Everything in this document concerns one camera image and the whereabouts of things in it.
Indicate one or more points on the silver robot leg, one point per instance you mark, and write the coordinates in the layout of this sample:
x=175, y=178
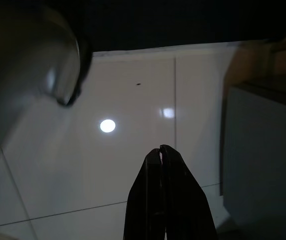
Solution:
x=20, y=50

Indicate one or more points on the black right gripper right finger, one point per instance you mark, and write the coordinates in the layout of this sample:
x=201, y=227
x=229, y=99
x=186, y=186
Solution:
x=183, y=200

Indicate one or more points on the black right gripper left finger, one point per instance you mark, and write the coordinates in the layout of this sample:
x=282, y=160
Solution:
x=145, y=200

